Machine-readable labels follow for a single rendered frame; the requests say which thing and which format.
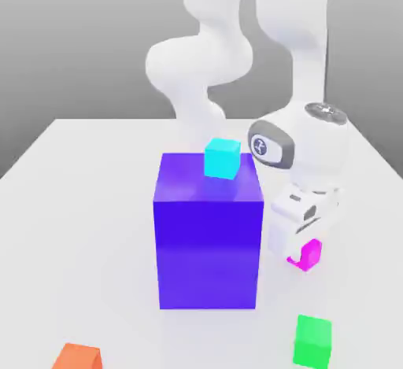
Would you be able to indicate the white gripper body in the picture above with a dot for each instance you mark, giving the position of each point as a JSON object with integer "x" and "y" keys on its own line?
{"x": 280, "y": 236}

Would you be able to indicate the small magenta cube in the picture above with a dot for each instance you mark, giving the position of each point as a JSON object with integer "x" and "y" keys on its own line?
{"x": 311, "y": 254}

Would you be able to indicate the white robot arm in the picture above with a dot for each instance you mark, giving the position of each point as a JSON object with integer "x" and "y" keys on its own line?
{"x": 296, "y": 60}

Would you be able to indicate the small cyan cube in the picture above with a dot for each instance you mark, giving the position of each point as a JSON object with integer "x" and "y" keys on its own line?
{"x": 222, "y": 158}

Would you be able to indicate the small green cube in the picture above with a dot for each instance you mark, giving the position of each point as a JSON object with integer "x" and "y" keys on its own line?
{"x": 312, "y": 342}

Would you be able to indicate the small orange cube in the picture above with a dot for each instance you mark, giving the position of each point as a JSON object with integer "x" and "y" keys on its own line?
{"x": 78, "y": 358}

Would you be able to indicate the large blue box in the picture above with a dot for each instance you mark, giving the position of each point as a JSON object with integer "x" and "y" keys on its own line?
{"x": 207, "y": 243}

